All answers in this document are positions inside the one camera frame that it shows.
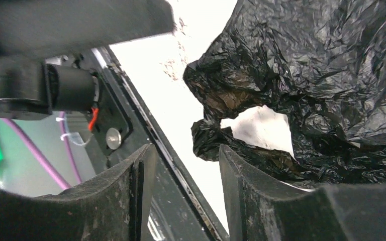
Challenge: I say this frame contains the black plastic trash bag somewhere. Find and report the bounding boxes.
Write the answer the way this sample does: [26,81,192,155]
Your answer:
[183,1,386,187]

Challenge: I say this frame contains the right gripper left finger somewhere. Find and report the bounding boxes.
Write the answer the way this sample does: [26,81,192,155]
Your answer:
[0,147,149,240]

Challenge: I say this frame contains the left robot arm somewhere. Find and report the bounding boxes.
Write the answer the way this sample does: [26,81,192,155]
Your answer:
[0,1,174,120]

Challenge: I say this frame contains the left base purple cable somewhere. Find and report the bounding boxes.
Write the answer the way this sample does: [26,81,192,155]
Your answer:
[1,111,84,191]

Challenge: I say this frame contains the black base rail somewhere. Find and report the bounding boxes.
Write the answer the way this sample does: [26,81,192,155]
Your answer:
[85,47,229,240]

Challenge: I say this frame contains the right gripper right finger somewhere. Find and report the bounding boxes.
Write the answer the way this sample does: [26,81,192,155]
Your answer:
[219,145,386,240]

